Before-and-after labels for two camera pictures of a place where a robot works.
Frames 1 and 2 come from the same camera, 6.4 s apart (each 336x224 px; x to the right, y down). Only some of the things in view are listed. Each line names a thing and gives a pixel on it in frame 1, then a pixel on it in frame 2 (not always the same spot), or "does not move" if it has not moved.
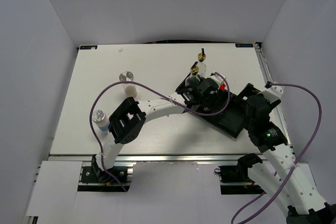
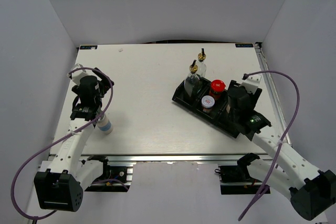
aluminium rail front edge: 153,158 does not move
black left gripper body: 210,102 to 104,85
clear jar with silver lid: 130,89 to 228,107
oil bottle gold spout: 201,56 does not move
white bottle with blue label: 100,118 does not move
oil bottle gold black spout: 193,81 does not move
